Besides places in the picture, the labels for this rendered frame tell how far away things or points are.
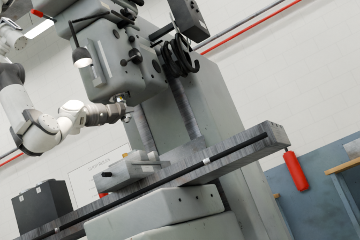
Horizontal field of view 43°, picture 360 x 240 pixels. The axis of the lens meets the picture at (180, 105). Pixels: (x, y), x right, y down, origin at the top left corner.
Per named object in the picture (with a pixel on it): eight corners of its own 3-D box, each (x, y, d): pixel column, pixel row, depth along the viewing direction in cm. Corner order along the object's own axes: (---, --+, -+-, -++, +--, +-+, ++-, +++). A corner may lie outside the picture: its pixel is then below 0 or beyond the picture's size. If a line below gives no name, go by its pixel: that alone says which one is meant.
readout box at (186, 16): (197, 23, 201) (180, -16, 207) (180, 34, 204) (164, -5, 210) (213, 35, 219) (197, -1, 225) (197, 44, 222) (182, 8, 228)
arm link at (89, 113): (99, 108, 173) (73, 110, 166) (95, 134, 176) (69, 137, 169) (85, 97, 181) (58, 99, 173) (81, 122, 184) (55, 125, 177)
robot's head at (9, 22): (5, 45, 174) (13, 27, 172) (-9, 34, 177) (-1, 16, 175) (17, 46, 180) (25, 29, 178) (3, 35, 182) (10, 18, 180)
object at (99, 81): (102, 82, 178) (86, 37, 184) (94, 87, 180) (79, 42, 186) (107, 84, 182) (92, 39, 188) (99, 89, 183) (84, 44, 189)
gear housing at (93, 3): (101, 8, 184) (94, -13, 187) (56, 37, 192) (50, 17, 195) (142, 30, 214) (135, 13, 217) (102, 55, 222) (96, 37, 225)
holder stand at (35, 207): (59, 222, 191) (46, 177, 197) (20, 239, 198) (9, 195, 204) (76, 219, 202) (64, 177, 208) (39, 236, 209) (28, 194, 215)
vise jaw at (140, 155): (141, 159, 171) (138, 150, 172) (110, 175, 176) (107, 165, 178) (149, 159, 177) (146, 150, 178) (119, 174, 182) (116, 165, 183)
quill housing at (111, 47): (126, 81, 178) (102, 13, 187) (86, 104, 185) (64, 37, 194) (150, 89, 195) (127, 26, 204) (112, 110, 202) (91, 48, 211)
